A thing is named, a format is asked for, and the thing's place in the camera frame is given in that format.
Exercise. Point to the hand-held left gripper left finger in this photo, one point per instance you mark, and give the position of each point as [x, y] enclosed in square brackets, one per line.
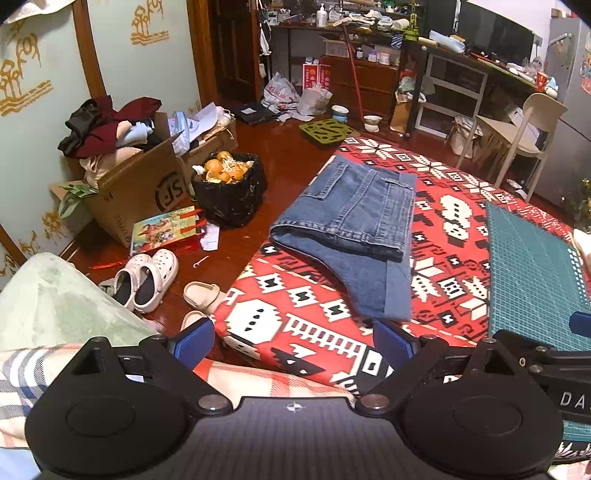
[196, 340]

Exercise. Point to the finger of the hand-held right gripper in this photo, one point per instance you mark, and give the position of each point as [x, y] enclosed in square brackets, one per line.
[531, 350]
[581, 321]

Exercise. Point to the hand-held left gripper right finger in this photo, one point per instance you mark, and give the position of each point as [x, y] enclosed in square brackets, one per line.
[390, 340]

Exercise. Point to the blue denim jeans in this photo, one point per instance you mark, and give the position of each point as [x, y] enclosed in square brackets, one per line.
[351, 217]

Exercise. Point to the beige slipper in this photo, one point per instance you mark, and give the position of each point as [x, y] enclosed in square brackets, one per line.
[191, 318]
[203, 293]

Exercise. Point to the green cutting mat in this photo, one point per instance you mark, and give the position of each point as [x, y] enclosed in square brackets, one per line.
[531, 267]

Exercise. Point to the cream white sweater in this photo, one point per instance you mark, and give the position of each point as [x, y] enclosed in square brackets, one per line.
[584, 247]

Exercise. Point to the red patterned blanket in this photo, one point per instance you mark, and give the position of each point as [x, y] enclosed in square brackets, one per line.
[443, 286]

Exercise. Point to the white clog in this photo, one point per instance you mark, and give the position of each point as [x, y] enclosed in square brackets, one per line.
[134, 263]
[166, 265]

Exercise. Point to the white paper scrap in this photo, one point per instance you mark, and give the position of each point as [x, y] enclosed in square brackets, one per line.
[210, 237]

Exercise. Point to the colourful gift bag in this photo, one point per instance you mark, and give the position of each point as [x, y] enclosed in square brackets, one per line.
[161, 228]

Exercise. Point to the tinsel christmas decoration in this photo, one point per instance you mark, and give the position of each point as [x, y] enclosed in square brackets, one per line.
[579, 201]

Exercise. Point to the light green blanket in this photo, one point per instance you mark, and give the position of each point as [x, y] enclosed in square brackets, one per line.
[60, 304]

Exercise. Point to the black trash bag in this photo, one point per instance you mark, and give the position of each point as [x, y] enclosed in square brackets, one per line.
[231, 203]

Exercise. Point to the white crumpled wrapper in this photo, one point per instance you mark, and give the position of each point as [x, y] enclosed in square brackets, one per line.
[516, 183]

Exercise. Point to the large cardboard box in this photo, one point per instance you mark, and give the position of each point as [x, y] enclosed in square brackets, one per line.
[138, 194]

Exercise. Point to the plaid cloth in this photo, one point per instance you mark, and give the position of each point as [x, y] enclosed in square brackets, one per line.
[27, 383]

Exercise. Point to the pile of oranges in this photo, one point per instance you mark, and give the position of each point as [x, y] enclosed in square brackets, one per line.
[221, 168]

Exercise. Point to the green leaves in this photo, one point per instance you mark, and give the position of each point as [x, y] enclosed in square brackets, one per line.
[74, 203]

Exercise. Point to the beige garment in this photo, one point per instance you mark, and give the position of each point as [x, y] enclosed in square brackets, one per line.
[99, 168]

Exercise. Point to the small cardboard box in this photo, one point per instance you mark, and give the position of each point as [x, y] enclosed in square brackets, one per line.
[217, 138]

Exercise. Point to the grey refrigerator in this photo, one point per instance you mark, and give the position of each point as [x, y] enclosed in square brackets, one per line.
[568, 115]

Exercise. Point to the canvas tote bag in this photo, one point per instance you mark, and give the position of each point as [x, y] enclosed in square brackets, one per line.
[464, 138]

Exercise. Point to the beige chair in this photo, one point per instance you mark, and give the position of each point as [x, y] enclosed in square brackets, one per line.
[545, 108]

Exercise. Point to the white pet bowl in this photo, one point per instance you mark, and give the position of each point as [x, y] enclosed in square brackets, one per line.
[372, 123]

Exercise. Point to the loose white papers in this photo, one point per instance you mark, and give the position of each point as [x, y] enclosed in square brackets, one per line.
[198, 120]

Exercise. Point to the brown paper bag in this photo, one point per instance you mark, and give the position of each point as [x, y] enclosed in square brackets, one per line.
[400, 117]

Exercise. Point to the black flat case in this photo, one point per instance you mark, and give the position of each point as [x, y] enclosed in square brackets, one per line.
[254, 115]

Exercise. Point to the blue pet bowl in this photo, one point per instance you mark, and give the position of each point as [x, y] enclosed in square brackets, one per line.
[340, 113]

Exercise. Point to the dark red garment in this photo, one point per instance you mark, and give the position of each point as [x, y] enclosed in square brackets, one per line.
[134, 110]

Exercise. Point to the black garment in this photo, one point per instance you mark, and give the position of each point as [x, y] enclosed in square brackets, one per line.
[83, 124]

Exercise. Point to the red cup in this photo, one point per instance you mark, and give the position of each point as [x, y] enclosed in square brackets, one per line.
[542, 81]

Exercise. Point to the colourful fridge magnets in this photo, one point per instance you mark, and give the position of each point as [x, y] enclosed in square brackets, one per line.
[586, 74]

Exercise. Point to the clear plastic bag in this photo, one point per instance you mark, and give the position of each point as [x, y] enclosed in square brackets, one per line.
[314, 101]

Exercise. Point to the brown wooden drawer chest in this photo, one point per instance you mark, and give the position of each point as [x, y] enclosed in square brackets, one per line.
[369, 87]

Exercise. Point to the white storage cabinet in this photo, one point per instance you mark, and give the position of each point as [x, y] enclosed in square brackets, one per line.
[455, 92]

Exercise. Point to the white plastic bag red print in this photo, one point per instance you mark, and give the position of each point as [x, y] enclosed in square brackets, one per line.
[281, 92]

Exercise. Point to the red broom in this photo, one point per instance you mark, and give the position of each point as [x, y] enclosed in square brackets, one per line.
[353, 74]

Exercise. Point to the red paper box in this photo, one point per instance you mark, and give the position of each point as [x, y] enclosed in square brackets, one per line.
[316, 76]

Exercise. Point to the black desk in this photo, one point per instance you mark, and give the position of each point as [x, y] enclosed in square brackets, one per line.
[443, 51]

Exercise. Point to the light blue cloth bundle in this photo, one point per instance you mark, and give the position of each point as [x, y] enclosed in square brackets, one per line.
[445, 40]

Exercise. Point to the black monitor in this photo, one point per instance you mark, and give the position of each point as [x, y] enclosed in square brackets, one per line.
[496, 27]

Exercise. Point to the cluttered black metal table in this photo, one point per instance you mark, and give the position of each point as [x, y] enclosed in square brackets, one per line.
[304, 26]

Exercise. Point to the white pump bottle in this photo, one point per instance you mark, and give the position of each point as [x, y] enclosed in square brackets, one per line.
[321, 17]

